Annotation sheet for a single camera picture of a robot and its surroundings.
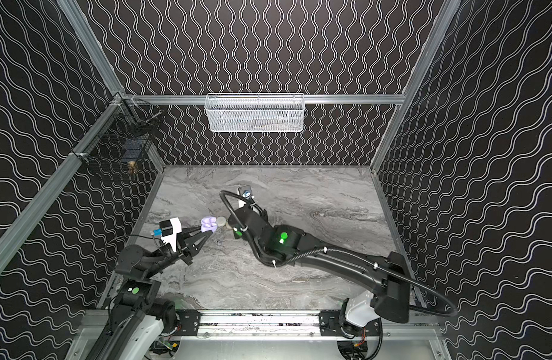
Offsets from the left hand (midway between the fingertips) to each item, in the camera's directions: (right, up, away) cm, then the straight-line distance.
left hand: (211, 231), depth 64 cm
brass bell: (-35, +22, +18) cm, 44 cm away
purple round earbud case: (-1, +2, +1) cm, 2 cm away
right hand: (+8, +5, +6) cm, 11 cm away
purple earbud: (-5, -10, +28) cm, 30 cm away
